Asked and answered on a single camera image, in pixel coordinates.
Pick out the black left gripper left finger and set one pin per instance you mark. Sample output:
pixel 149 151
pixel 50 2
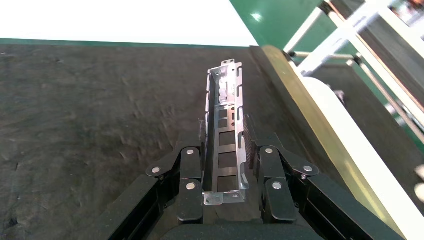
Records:
pixel 190 185

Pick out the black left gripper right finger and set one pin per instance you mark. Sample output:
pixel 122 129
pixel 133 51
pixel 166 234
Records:
pixel 278 185

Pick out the silver long channel bracket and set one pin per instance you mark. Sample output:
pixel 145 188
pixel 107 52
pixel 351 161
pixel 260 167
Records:
pixel 225 74

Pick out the white frame black belt cart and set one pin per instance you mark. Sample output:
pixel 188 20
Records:
pixel 391 49

